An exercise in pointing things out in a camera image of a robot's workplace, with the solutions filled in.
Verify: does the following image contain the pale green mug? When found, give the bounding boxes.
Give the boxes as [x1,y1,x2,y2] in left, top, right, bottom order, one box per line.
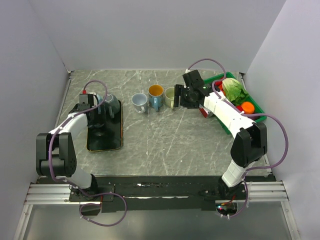
[164,87,175,109]

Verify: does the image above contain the light blue faceted mug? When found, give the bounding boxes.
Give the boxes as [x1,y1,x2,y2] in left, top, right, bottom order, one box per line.
[95,94,104,106]

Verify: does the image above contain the dark grey mug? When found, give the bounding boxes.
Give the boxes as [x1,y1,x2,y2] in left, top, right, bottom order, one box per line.
[103,93,121,119]

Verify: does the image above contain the blue mug orange inside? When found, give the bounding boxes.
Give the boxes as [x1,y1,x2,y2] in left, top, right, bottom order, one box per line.
[148,84,164,112]

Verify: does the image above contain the white grey mug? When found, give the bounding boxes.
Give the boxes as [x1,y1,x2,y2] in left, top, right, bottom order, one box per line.
[131,93,149,114]

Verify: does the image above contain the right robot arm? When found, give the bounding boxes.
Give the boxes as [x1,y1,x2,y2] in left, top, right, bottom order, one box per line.
[173,70,267,200]

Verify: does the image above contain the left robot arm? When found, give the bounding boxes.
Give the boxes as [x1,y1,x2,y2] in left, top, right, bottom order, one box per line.
[35,92,103,201]

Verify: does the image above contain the red white carton box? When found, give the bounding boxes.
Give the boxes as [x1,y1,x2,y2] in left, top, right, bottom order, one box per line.
[199,106,213,118]

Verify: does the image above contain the black serving tray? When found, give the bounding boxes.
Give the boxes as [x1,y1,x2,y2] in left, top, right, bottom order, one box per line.
[86,100,123,152]

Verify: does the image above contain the red chili toy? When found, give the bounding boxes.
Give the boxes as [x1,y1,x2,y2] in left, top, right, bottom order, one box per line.
[214,81,223,91]

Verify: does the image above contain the green cabbage toy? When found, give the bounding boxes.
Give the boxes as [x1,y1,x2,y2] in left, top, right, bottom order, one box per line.
[222,78,249,106]

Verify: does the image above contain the red bell pepper toy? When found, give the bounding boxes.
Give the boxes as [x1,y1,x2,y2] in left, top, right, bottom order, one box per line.
[236,105,244,112]

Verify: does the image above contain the orange toy fruit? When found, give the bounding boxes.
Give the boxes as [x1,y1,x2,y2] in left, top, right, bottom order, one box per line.
[241,101,255,115]

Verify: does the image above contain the purple eggplant toy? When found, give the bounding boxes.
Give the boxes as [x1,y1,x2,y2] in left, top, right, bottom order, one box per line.
[249,114,260,121]

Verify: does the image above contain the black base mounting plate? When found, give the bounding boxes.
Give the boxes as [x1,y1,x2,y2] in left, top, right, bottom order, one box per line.
[69,176,246,213]

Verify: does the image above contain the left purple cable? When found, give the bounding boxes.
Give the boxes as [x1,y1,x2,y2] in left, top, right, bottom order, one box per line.
[47,79,109,186]

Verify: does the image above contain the purple cable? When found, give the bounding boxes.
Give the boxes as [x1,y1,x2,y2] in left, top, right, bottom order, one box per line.
[47,79,109,186]
[187,58,290,218]

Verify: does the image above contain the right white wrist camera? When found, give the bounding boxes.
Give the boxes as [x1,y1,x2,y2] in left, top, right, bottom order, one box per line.
[182,70,205,88]

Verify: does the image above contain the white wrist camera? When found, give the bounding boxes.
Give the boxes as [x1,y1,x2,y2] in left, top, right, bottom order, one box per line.
[79,90,97,107]
[182,70,205,88]

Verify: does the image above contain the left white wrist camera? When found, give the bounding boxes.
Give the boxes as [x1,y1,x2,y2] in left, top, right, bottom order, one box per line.
[79,90,97,107]

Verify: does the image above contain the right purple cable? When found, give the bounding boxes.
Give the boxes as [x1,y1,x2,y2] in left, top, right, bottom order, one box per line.
[187,58,290,218]

